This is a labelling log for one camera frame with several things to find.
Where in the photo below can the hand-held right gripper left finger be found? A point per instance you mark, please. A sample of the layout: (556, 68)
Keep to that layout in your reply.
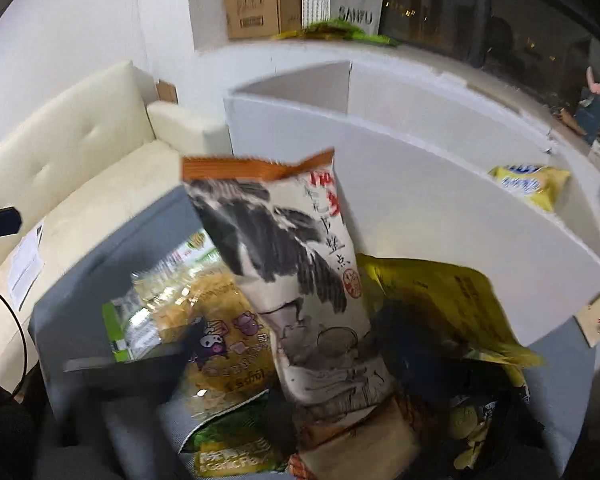
(130, 375)

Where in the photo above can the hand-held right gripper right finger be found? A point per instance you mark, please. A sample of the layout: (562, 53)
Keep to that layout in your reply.
(410, 345)

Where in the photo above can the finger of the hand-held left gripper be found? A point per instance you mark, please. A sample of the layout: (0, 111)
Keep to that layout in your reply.
(0, 222)

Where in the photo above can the white cardboard box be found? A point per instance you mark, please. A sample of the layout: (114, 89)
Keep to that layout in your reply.
(430, 220)

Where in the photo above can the beige ink-painting snack packet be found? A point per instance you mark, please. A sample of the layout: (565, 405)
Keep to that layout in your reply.
(290, 260)

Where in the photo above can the green and white snack packet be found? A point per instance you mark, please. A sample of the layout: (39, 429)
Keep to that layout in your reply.
(130, 325)

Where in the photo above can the white paper sheet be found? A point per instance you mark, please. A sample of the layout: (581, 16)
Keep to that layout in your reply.
(26, 267)

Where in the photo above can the grey-blue tablecloth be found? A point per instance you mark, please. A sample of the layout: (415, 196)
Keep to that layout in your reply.
(70, 310)

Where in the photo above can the yellow cartoon-print snack packet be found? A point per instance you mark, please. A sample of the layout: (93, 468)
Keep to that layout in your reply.
(220, 340)

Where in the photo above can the cream leather sofa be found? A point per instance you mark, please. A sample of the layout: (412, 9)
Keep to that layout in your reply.
(80, 160)

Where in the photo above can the brown snack packet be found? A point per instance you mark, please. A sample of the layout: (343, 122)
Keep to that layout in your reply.
(360, 435)

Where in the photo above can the dark yellow-figure snack packet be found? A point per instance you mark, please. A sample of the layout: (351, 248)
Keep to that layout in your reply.
(475, 425)

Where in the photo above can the green and yellow snack packet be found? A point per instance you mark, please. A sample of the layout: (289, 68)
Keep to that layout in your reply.
(235, 452)

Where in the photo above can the pale yellow snack packet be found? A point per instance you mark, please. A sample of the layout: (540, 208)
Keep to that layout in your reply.
(530, 185)

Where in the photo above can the small cardboard flap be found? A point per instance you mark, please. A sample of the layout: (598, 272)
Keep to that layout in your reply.
(166, 92)

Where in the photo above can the brown wrapper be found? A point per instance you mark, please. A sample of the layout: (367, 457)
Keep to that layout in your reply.
(565, 117)

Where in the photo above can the blue printed gift box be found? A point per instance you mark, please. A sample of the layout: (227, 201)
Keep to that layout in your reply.
(591, 116)

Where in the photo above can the pink plastic toy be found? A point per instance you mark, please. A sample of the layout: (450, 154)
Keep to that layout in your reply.
(593, 79)

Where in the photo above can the pile of green sachets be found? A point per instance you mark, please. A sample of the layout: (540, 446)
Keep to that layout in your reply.
(335, 30)

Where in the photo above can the dark window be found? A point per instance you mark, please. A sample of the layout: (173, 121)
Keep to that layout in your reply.
(480, 10)

